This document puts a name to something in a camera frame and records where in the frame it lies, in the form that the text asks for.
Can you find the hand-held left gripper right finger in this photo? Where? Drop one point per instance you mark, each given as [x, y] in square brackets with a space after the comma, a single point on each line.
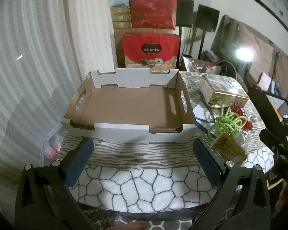
[206, 163]

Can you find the grey white patterned blanket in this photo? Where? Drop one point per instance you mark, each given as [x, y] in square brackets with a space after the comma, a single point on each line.
[134, 184]

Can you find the crinkled clear plastic bag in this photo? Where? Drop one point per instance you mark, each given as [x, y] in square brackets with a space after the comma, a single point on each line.
[194, 64]

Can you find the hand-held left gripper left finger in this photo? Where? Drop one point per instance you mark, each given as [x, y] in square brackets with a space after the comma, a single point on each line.
[79, 163]

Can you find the blue tissue pack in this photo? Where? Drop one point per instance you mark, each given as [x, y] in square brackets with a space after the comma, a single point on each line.
[118, 0]

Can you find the small gold tissue pack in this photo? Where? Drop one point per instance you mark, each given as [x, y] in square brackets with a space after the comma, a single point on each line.
[228, 148]

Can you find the person's left hand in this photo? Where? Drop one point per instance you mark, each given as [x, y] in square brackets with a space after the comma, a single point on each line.
[132, 225]

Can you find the white cardboard tray box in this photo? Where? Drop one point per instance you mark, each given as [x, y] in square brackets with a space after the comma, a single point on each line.
[124, 110]

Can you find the black speaker on stand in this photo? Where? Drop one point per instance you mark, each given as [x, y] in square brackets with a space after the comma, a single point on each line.
[184, 12]
[206, 18]

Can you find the clear plastic bag pink contents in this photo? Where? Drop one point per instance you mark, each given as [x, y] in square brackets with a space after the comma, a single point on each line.
[50, 148]

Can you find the large gold tissue pack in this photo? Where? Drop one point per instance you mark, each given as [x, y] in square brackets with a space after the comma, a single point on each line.
[225, 93]

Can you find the red gift box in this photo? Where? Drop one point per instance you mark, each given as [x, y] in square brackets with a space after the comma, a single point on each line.
[153, 12]

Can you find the black television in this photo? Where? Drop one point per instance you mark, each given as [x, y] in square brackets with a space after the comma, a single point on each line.
[254, 43]

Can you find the white striped curtain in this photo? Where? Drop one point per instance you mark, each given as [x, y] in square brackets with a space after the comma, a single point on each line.
[38, 52]

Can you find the red gift bag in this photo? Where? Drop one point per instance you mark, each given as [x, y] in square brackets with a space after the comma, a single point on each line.
[148, 45]

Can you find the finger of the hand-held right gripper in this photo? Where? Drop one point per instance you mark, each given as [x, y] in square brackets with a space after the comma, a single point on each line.
[266, 105]
[273, 137]

